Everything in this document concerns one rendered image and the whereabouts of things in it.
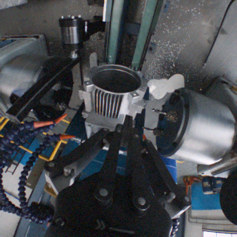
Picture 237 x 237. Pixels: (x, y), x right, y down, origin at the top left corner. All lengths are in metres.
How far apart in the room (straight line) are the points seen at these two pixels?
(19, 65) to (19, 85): 0.07
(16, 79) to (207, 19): 0.67
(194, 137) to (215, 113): 0.10
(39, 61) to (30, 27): 0.38
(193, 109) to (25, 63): 0.51
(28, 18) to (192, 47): 0.78
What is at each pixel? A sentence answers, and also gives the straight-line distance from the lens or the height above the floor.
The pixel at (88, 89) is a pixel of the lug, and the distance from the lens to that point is 0.30.
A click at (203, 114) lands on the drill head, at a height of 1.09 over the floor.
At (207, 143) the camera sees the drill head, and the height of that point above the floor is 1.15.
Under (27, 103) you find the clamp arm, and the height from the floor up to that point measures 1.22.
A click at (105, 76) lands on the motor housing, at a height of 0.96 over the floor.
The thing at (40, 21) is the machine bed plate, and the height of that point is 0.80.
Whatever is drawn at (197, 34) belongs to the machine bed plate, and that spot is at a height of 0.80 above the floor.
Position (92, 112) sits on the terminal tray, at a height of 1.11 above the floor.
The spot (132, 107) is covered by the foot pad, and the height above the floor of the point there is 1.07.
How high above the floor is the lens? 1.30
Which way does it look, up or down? 39 degrees down
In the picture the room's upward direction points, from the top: 164 degrees counter-clockwise
